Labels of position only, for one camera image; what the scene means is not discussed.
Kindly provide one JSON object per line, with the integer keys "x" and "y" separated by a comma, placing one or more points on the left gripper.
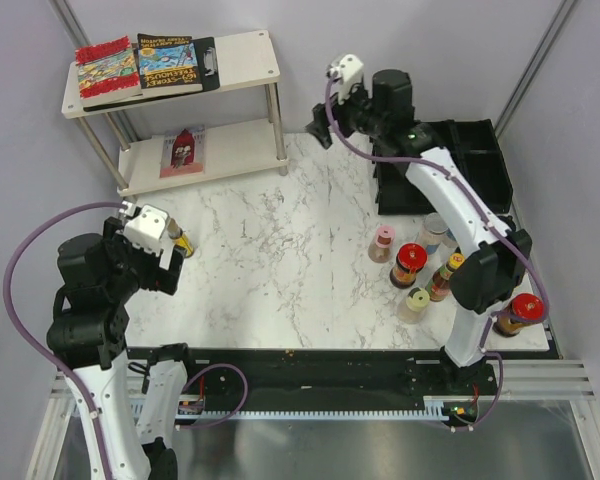
{"x": 158, "y": 277}

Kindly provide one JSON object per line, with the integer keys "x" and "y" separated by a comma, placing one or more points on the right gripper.
{"x": 356, "y": 93}

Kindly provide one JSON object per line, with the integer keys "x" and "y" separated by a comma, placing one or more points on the small yellow label bottle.
{"x": 179, "y": 237}

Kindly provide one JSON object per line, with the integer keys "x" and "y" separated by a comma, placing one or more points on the white two-tier shelf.
{"x": 244, "y": 132}

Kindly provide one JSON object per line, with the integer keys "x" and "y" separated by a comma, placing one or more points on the pink lid spice jar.
{"x": 379, "y": 250}

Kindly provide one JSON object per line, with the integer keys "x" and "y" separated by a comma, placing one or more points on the clear jar grey lid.
{"x": 432, "y": 233}

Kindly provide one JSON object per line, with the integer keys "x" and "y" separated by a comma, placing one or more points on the black compartment organizer tray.
{"x": 474, "y": 150}

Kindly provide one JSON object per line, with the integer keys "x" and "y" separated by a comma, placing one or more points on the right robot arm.
{"x": 496, "y": 255}

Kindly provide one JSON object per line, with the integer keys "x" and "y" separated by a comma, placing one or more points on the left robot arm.
{"x": 101, "y": 272}

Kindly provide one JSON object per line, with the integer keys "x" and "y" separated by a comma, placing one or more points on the pink book on lower shelf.
{"x": 183, "y": 152}

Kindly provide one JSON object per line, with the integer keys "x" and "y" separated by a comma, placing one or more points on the red lid sauce jar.
{"x": 410, "y": 260}

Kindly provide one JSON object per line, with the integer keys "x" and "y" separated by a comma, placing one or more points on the black cover treehouse book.
{"x": 167, "y": 65}

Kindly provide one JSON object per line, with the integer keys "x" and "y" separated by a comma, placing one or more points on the blue label clear jar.
{"x": 450, "y": 241}

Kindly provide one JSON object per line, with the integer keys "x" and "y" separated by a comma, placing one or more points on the red cover book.
{"x": 107, "y": 72}

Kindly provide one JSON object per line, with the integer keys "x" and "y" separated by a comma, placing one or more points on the yellow cap sauce bottle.
{"x": 438, "y": 286}

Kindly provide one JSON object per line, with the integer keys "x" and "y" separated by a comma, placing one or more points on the yellow lid spice jar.
{"x": 411, "y": 309}

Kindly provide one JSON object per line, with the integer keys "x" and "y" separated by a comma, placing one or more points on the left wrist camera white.
{"x": 144, "y": 226}

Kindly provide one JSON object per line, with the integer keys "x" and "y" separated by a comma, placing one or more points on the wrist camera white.
{"x": 144, "y": 226}
{"x": 347, "y": 74}

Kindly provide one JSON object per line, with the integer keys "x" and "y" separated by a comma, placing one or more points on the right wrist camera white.
{"x": 347, "y": 74}

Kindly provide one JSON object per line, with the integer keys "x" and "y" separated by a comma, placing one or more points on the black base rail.
{"x": 325, "y": 381}

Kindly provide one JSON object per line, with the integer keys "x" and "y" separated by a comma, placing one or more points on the white cable duct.
{"x": 433, "y": 411}

